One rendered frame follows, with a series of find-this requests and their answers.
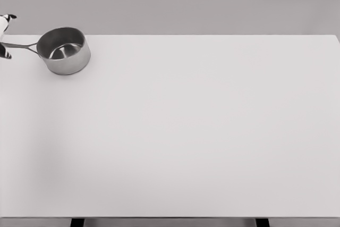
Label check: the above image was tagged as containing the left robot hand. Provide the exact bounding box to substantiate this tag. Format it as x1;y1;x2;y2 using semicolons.
0;13;18;61

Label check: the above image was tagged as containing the silver metal saucepan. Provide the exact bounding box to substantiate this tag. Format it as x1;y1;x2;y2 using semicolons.
2;27;91;76

